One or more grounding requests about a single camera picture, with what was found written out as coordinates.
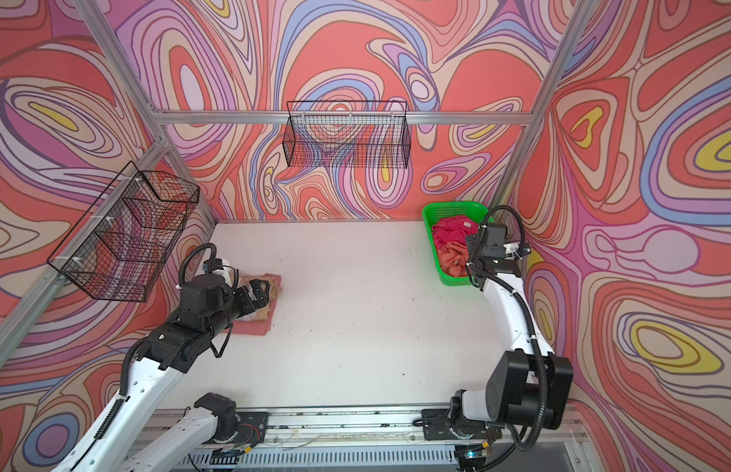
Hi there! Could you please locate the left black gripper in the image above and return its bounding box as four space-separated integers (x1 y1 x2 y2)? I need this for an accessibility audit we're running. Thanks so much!
203 277 271 342

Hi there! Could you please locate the green plastic basket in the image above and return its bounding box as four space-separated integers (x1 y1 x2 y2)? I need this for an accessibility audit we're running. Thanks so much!
422 202 488 286

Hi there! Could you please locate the coral orange t shirt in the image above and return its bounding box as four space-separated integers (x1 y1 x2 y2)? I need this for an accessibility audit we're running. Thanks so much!
437 241 469 278

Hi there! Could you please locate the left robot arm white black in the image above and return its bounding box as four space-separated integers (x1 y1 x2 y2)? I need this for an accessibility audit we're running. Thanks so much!
56 243 272 471

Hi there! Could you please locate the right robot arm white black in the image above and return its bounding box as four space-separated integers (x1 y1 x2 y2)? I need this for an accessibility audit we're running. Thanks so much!
448 205 574 452

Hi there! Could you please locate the folded pink t shirt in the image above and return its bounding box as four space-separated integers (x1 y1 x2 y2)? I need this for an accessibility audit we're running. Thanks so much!
233 275 279 336

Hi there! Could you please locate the magenta t shirt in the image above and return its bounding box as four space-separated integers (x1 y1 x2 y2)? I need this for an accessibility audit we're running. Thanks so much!
430 216 479 253

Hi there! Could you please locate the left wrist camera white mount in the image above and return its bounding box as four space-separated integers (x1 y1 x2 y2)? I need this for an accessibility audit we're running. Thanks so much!
212 258 236 286

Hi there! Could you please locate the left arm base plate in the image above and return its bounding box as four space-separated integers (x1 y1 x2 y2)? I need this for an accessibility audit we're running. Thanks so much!
205 410 270 446

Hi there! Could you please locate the aluminium front rail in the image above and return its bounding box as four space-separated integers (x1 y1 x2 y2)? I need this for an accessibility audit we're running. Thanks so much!
103 403 585 448

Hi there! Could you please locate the black wire basket left wall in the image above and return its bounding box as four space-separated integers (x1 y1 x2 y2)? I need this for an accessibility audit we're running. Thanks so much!
46 161 200 302

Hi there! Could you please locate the black wire basket wall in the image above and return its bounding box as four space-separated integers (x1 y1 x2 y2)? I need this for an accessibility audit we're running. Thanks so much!
46 161 200 302
282 98 412 169

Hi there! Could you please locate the aluminium frame horizontal back bar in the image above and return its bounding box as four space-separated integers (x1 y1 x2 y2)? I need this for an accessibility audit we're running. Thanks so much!
152 109 532 126

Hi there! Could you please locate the white vented cable duct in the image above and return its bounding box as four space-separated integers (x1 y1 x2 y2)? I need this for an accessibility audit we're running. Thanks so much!
169 446 458 471

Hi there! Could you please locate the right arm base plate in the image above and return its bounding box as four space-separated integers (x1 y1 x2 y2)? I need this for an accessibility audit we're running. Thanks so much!
412 407 503 443

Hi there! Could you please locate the black wire basket back wall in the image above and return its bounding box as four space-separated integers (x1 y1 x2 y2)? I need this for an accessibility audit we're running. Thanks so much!
282 98 412 169

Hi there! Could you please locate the aluminium frame left side bar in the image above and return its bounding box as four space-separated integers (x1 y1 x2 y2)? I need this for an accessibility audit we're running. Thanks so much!
0 138 170 379

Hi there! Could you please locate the aluminium frame left post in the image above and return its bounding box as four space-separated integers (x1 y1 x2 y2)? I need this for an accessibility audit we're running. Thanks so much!
74 0 219 225

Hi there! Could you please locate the aluminium frame post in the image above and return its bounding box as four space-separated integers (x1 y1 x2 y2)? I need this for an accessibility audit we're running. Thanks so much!
74 0 219 225
490 0 600 207

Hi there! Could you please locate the aluminium frame right post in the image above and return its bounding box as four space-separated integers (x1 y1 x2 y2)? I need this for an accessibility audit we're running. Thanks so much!
490 0 600 207

